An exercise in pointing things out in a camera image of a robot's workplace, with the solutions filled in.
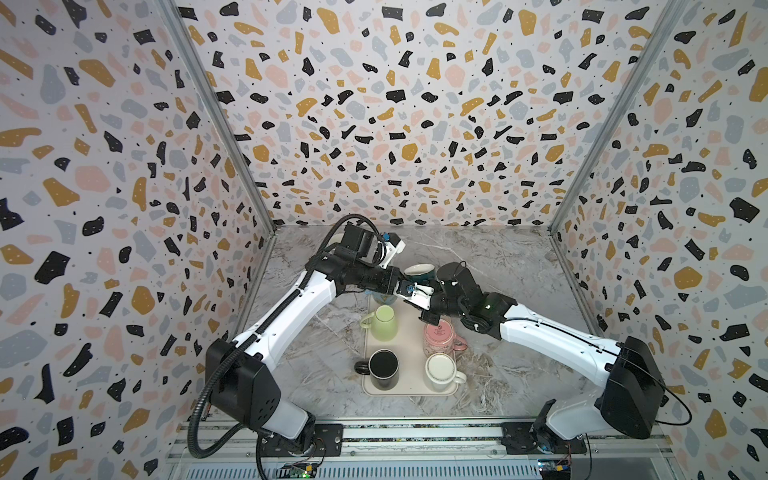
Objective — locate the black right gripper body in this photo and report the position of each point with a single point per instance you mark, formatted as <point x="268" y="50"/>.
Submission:
<point x="437" y="303"/>

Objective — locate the dark green mug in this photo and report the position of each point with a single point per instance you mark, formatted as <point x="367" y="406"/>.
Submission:
<point x="420" y="274"/>

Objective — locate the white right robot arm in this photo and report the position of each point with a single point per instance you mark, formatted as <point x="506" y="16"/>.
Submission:
<point x="627" y="387"/>

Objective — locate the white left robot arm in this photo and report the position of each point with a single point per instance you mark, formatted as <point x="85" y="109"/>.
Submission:
<point x="239" y="378"/>

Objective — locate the blue butterfly mug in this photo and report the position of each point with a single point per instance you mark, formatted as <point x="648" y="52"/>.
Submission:
<point x="383" y="299"/>

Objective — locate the light green mug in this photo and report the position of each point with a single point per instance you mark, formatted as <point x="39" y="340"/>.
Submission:
<point x="381" y="323"/>

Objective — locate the pink mug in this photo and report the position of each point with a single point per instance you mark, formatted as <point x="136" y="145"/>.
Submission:
<point x="442" y="338"/>

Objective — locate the white mug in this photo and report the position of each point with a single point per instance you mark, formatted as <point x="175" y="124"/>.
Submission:
<point x="442" y="374"/>

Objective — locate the black mug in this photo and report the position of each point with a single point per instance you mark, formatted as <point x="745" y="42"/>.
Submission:
<point x="382" y="367"/>

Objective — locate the cream plastic tray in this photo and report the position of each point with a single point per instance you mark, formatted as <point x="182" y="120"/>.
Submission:
<point x="408" y="347"/>

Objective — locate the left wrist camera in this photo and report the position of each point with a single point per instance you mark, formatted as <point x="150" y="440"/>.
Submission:
<point x="359" y="244"/>

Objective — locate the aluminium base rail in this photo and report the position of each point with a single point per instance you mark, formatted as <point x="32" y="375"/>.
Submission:
<point x="429" y="448"/>

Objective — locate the metal right corner post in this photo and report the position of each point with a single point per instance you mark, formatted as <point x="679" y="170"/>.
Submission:
<point x="662" y="30"/>

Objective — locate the metal corner post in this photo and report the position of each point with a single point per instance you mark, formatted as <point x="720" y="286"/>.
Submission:
<point x="662" y="30"/>
<point x="178" y="33"/>

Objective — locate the metal left corner post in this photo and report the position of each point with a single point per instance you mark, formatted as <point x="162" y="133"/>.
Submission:
<point x="178" y="33"/>

